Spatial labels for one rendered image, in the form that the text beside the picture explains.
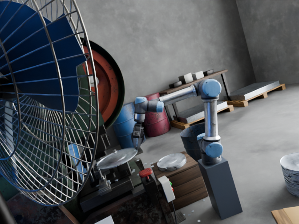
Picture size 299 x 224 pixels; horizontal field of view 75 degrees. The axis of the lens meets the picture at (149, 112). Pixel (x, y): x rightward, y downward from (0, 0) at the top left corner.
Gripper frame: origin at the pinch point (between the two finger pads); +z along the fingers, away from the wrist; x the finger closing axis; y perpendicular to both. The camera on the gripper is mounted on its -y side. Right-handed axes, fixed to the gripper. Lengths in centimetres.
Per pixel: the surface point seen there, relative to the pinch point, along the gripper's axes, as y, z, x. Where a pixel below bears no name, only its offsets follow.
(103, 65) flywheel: 33, -56, 33
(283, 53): 342, -142, -323
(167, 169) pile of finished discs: 41, 33, -29
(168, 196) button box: -24.9, 19.0, -21.2
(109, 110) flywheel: 30.7, -20.2, 25.4
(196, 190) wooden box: 37, 49, -58
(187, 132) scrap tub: 110, 13, -60
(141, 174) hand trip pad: -33.8, 2.0, -4.0
